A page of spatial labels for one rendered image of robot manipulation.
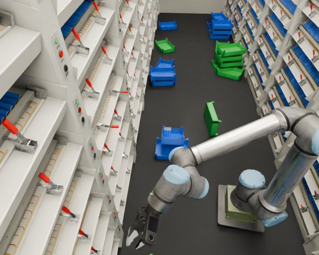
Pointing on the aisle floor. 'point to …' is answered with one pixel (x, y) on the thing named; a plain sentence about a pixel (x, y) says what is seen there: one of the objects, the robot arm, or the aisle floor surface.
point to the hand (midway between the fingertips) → (132, 246)
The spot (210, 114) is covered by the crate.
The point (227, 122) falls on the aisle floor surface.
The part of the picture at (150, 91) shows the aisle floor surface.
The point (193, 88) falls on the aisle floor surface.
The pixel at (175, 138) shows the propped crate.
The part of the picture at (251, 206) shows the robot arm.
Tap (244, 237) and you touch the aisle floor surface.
